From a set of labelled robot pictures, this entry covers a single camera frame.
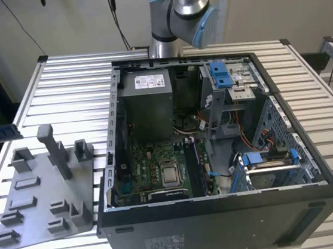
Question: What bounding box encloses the silver CPU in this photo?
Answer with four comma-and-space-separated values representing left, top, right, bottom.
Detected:
163, 167, 179, 183

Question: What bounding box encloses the metal CPU socket cover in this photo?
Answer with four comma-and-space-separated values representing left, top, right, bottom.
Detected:
158, 159, 182, 189

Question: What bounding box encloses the blue plastic drive caddy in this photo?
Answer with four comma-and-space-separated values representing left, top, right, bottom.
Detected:
207, 59, 233, 91

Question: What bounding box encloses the grey plastic parts rack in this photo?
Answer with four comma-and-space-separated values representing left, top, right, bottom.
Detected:
0, 119, 108, 249

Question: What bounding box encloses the thin black wall cable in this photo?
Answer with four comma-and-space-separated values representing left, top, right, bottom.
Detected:
0, 0, 47, 62

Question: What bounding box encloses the hard disk in blue carrier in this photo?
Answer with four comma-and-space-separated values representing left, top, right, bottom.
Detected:
228, 146, 312, 194

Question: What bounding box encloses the silver metal drive cage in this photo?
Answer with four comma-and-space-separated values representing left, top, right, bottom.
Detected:
195, 54, 273, 142

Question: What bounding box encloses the dark box behind table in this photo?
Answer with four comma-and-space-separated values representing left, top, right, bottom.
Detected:
300, 50, 333, 77

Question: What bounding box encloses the green motherboard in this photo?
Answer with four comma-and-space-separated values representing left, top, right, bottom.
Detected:
108, 135, 223, 208

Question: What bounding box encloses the black thin robot cable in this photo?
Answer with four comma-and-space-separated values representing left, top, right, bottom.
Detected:
103, 0, 149, 53

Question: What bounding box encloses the yellow black wire bundle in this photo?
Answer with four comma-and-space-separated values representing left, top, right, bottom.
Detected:
172, 110, 207, 137

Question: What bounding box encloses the black open PC case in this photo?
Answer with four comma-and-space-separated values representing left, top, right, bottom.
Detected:
77, 36, 333, 249

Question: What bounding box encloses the grey power supply unit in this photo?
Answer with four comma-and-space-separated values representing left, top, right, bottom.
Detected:
115, 67, 178, 147

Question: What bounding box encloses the black graphics card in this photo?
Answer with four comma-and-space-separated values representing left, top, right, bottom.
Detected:
146, 187, 191, 205

